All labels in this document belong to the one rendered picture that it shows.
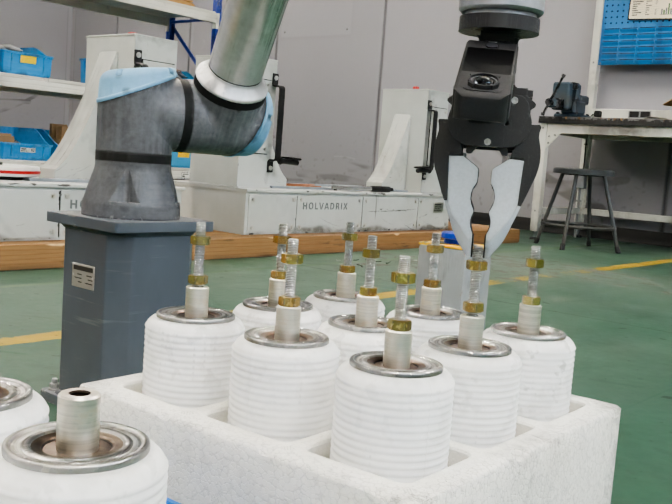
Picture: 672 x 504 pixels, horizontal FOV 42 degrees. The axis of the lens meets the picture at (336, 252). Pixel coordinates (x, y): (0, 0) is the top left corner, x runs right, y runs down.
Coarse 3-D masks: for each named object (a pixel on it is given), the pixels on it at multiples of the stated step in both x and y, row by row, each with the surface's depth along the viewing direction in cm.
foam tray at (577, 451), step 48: (96, 384) 84; (144, 432) 78; (192, 432) 74; (240, 432) 73; (528, 432) 79; (576, 432) 82; (192, 480) 74; (240, 480) 71; (288, 480) 68; (336, 480) 65; (384, 480) 64; (432, 480) 65; (480, 480) 67; (528, 480) 74; (576, 480) 83
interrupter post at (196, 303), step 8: (192, 288) 83; (200, 288) 83; (208, 288) 84; (192, 296) 83; (200, 296) 83; (208, 296) 84; (192, 304) 83; (200, 304) 84; (192, 312) 84; (200, 312) 84
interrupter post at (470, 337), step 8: (464, 320) 78; (472, 320) 78; (480, 320) 78; (464, 328) 78; (472, 328) 78; (480, 328) 78; (464, 336) 78; (472, 336) 78; (480, 336) 78; (464, 344) 78; (472, 344) 78; (480, 344) 79
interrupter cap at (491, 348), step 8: (440, 336) 82; (448, 336) 82; (456, 336) 83; (432, 344) 78; (440, 344) 79; (448, 344) 79; (456, 344) 80; (488, 344) 80; (496, 344) 80; (504, 344) 80; (448, 352) 76; (456, 352) 76; (464, 352) 76; (472, 352) 76; (480, 352) 76; (488, 352) 76; (496, 352) 76; (504, 352) 77
